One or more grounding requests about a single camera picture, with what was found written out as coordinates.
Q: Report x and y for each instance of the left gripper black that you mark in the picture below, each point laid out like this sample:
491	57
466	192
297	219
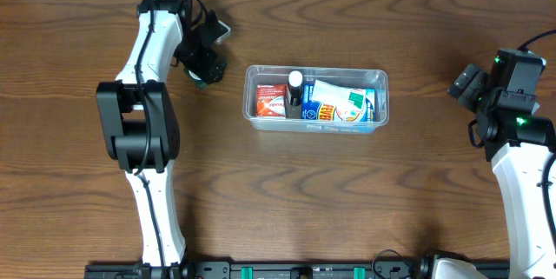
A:
208	69

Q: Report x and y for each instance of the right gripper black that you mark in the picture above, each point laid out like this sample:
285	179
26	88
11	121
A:
465	85

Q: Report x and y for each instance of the green Zam-Buk box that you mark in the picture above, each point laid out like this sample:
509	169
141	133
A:
199	83

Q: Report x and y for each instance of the red Panadol box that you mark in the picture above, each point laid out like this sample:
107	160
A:
270	101

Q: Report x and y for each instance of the black bottle white cap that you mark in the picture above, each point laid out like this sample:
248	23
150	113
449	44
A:
294	92

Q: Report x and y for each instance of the white green medicine box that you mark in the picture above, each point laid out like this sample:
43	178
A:
348	98

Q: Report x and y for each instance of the blue Kool Fever box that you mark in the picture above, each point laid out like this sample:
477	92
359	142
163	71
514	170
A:
312	110

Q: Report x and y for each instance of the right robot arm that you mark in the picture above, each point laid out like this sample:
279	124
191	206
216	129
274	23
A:
521	149

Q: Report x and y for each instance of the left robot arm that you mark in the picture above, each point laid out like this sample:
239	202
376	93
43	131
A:
140	128

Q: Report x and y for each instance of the clear plastic container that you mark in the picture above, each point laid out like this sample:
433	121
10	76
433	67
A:
349	78

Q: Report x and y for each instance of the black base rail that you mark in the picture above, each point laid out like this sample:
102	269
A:
383	268

